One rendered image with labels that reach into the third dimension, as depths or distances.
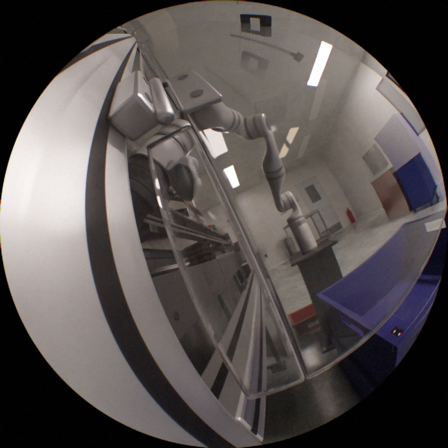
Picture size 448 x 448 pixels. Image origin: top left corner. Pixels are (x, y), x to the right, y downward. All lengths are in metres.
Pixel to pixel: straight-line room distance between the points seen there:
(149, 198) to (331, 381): 0.86
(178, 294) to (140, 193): 0.13
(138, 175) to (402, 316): 0.77
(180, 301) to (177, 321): 0.03
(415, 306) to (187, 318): 0.69
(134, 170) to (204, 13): 2.04
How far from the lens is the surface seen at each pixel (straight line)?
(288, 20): 2.67
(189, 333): 0.66
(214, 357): 0.15
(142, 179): 0.20
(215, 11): 2.18
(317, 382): 0.84
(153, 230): 0.47
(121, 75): 0.18
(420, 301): 0.72
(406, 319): 0.66
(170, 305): 0.18
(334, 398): 0.77
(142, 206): 0.21
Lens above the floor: 0.67
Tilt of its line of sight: 14 degrees up
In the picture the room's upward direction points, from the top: 24 degrees counter-clockwise
